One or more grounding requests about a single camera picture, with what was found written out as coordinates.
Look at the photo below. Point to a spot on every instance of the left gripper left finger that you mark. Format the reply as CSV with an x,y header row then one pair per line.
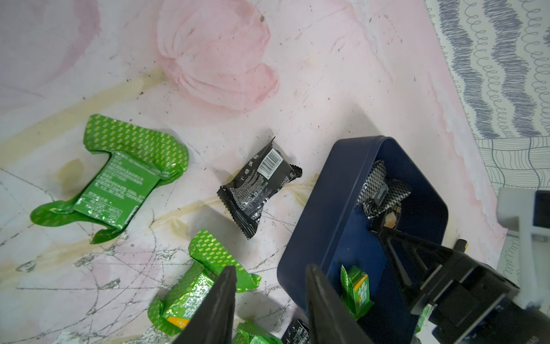
x,y
213,321

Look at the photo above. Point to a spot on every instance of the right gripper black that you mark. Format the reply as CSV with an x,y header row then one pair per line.
x,y
471,303

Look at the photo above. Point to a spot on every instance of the dark blue storage box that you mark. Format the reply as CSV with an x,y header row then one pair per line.
x,y
333,232

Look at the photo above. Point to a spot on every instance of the green cookie packet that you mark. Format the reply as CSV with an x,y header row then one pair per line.
x,y
250,333
140,160
173,313
356,291

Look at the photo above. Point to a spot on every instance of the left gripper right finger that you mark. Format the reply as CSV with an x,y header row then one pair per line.
x,y
329,319

